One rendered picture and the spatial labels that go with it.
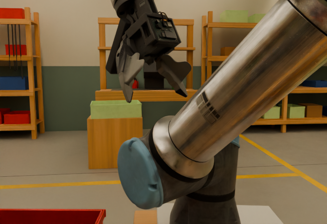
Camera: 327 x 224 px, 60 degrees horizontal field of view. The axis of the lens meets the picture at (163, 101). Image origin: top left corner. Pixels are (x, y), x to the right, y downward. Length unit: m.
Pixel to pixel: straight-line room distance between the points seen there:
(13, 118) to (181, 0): 3.71
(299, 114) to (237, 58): 5.65
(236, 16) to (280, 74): 5.09
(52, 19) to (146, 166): 5.47
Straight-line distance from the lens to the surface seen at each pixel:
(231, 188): 0.60
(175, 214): 0.63
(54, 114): 5.83
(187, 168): 0.43
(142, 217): 0.79
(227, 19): 5.36
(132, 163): 0.46
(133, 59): 0.50
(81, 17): 5.72
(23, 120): 5.42
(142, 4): 0.54
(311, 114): 6.16
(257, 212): 0.77
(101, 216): 0.67
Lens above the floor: 1.24
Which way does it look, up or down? 7 degrees down
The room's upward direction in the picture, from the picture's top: straight up
